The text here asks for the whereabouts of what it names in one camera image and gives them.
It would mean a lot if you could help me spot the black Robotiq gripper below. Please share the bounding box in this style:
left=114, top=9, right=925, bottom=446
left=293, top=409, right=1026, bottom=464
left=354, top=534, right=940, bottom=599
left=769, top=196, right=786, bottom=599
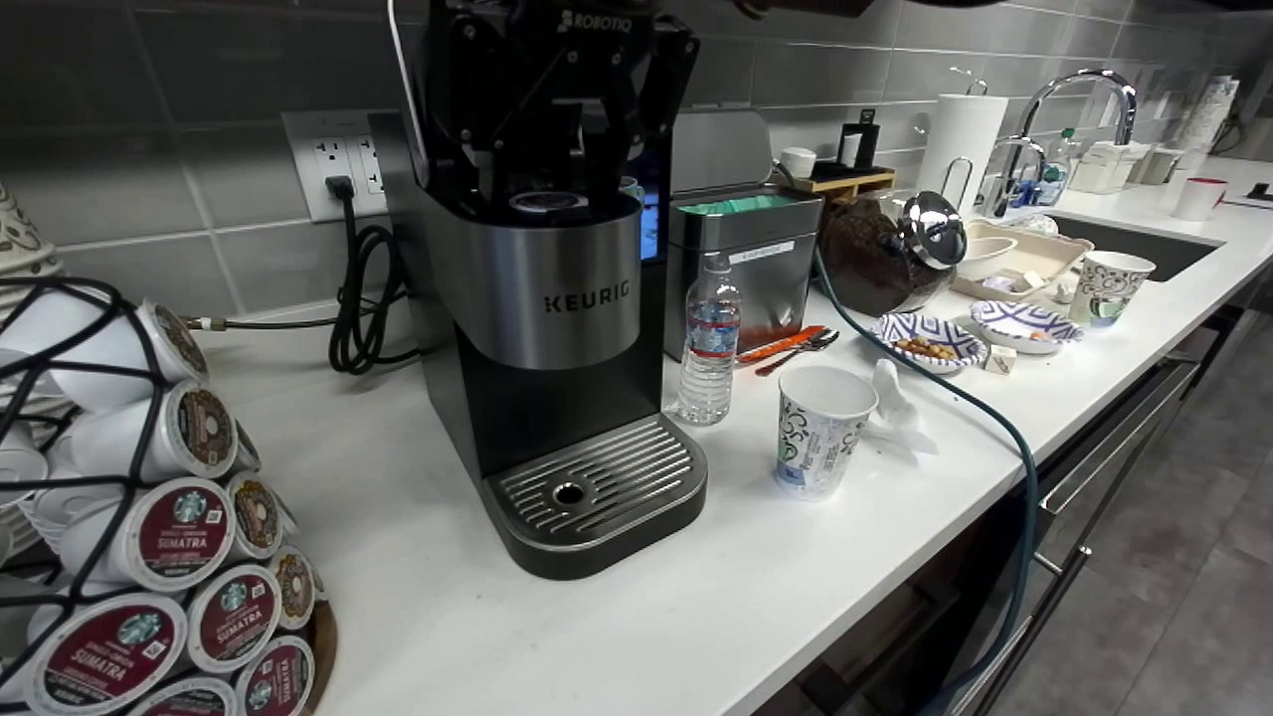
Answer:
left=484, top=0, right=704, bottom=206

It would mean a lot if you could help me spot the white coffee pod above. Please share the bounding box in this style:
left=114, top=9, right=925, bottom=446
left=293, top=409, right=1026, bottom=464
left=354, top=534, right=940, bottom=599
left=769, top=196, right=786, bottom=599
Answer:
left=505, top=187, right=592, bottom=222

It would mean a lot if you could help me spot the black silver Keurig coffee machine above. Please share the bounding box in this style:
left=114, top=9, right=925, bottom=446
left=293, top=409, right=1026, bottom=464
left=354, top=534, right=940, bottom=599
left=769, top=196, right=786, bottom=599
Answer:
left=383, top=0, right=712, bottom=585

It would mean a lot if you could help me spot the white ribbed object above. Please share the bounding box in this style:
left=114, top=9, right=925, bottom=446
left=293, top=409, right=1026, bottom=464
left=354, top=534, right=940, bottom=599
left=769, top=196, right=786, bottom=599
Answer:
left=0, top=187, right=65, bottom=287

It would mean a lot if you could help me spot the grey metal box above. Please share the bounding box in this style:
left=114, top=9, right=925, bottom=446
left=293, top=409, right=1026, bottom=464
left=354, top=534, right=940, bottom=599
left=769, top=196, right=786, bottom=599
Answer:
left=672, top=105, right=775, bottom=204

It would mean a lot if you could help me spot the silver box with green top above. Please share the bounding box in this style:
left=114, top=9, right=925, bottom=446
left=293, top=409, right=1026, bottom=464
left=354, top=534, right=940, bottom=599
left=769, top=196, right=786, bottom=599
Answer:
left=663, top=187, right=828, bottom=363

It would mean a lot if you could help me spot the small white mug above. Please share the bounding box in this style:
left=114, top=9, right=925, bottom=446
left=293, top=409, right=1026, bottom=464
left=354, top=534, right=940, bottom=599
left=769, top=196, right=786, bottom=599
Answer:
left=775, top=143, right=822, bottom=187

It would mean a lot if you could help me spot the clear plastic water bottle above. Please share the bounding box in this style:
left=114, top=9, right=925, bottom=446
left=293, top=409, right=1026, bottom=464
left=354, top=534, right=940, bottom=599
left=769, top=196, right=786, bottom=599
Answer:
left=672, top=248, right=743, bottom=430

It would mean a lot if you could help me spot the wooden tray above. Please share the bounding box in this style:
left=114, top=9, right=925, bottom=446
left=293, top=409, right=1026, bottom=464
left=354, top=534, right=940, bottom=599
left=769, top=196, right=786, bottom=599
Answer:
left=773, top=163, right=897, bottom=204

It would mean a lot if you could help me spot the orange plastic utensil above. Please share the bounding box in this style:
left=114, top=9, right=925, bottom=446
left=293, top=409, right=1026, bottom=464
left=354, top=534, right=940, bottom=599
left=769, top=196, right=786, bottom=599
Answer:
left=733, top=324, right=836, bottom=370

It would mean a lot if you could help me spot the black bottle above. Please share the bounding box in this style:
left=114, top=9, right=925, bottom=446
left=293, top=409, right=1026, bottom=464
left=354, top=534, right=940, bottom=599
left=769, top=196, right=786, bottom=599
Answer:
left=836, top=109, right=883, bottom=180

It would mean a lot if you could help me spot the dark brown bowl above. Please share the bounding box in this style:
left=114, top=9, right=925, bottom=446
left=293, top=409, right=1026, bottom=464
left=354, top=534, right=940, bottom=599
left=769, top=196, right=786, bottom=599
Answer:
left=810, top=196, right=933, bottom=324

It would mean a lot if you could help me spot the patterned paper cup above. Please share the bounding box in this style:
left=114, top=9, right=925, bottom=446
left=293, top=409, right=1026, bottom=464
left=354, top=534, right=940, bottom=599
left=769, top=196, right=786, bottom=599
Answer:
left=1064, top=248, right=1162, bottom=336
left=773, top=363, right=883, bottom=503

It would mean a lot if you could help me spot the white paper towel roll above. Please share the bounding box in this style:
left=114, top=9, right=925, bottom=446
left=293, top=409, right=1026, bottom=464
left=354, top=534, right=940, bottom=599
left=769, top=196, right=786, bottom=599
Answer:
left=916, top=86, right=1014, bottom=214

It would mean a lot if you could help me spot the crumpled white tissue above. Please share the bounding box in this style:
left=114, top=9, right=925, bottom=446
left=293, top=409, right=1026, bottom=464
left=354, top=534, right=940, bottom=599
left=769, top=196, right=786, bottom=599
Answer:
left=865, top=355, right=940, bottom=448

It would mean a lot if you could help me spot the blue patterned plate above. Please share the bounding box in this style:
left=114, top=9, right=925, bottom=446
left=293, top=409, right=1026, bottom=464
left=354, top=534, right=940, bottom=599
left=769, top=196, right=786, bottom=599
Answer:
left=872, top=310, right=995, bottom=383
left=965, top=298, right=1084, bottom=363

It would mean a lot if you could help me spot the white pod with brown lid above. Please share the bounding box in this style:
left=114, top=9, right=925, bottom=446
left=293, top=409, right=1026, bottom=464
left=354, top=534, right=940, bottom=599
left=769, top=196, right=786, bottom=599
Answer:
left=0, top=291, right=214, bottom=416
left=266, top=540, right=320, bottom=642
left=51, top=378, right=241, bottom=491
left=222, top=471, right=289, bottom=569

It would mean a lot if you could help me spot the beige dish tray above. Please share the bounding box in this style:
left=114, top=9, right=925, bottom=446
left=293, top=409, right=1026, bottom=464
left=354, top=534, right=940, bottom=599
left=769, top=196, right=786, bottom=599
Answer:
left=944, top=210, right=1096, bottom=301

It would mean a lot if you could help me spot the chrome kitchen faucet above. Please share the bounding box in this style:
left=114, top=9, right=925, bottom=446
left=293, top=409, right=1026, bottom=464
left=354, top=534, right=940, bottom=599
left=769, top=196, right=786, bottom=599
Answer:
left=995, top=64, right=1143, bottom=218

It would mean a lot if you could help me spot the white pod with red lid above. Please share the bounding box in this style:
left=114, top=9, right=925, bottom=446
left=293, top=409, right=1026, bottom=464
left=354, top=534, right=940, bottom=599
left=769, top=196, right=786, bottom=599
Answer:
left=232, top=634, right=320, bottom=716
left=19, top=479, right=241, bottom=599
left=0, top=594, right=189, bottom=716
left=127, top=671, right=241, bottom=716
left=181, top=560, right=287, bottom=680

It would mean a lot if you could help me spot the clear plastic container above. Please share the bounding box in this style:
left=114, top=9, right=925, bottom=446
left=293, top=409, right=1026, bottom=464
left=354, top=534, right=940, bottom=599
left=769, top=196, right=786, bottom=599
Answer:
left=1074, top=134, right=1189, bottom=199

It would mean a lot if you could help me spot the white wall power outlet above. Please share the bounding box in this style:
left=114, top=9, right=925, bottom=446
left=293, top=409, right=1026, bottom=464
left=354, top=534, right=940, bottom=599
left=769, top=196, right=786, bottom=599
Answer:
left=277, top=112, right=391, bottom=226

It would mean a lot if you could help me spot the black power cord with plug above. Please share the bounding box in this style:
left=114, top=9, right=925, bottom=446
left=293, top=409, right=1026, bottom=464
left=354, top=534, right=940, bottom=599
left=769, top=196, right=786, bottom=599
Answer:
left=320, top=175, right=428, bottom=378

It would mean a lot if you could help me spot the thin grey braided cable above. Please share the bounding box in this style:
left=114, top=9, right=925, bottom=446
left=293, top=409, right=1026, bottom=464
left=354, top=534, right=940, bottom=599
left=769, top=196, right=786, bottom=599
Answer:
left=181, top=305, right=348, bottom=338

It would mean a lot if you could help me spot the black wire pod rack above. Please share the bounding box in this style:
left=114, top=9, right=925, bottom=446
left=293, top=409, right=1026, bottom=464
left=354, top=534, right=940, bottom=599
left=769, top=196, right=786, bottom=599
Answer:
left=0, top=276, right=339, bottom=716

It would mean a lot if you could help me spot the teal hose cable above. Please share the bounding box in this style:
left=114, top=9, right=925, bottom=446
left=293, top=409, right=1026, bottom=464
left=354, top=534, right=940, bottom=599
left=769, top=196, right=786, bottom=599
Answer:
left=806, top=248, right=1047, bottom=716

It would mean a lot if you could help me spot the metal drawer handle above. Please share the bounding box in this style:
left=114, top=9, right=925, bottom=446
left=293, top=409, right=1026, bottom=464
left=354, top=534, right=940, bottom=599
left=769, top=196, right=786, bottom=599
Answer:
left=972, top=537, right=1096, bottom=716
left=1033, top=355, right=1202, bottom=520

